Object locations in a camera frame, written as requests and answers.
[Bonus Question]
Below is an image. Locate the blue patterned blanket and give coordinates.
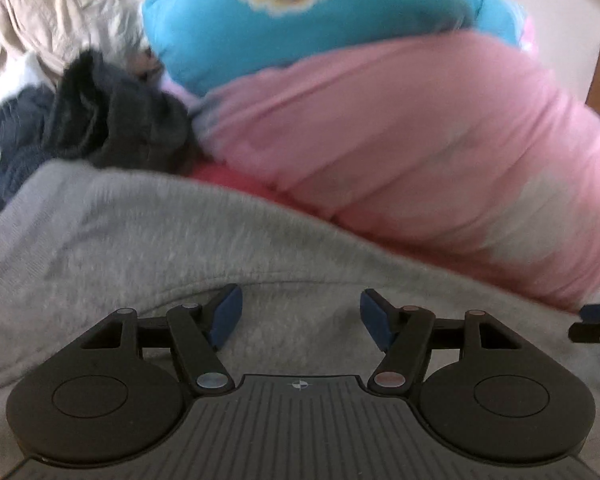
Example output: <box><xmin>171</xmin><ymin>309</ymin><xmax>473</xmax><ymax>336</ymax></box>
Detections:
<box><xmin>142</xmin><ymin>0</ymin><xmax>537</xmax><ymax>100</ymax></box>

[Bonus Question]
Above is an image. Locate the beige garment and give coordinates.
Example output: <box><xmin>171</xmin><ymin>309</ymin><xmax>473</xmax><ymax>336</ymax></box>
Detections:
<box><xmin>0</xmin><ymin>0</ymin><xmax>147</xmax><ymax>82</ymax></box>

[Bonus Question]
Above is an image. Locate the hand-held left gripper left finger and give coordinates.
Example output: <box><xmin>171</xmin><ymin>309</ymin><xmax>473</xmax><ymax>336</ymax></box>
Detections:
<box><xmin>80</xmin><ymin>284</ymin><xmax>244</xmax><ymax>396</ymax></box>

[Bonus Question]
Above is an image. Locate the dark navy garment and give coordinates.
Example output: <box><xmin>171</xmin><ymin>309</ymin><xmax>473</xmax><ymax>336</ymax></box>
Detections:
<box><xmin>0</xmin><ymin>50</ymin><xmax>197</xmax><ymax>227</ymax></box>

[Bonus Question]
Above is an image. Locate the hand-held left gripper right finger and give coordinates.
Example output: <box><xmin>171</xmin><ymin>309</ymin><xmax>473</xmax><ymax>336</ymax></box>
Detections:
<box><xmin>360</xmin><ymin>289</ymin><xmax>523</xmax><ymax>396</ymax></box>

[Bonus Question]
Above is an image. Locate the pink grey floral quilt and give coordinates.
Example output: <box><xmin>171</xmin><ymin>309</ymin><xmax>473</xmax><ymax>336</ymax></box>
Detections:
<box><xmin>190</xmin><ymin>30</ymin><xmax>600</xmax><ymax>312</ymax></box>

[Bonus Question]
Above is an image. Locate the white garment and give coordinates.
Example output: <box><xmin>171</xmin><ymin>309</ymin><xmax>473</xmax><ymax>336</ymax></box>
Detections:
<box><xmin>0</xmin><ymin>52</ymin><xmax>48</xmax><ymax>161</ymax></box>

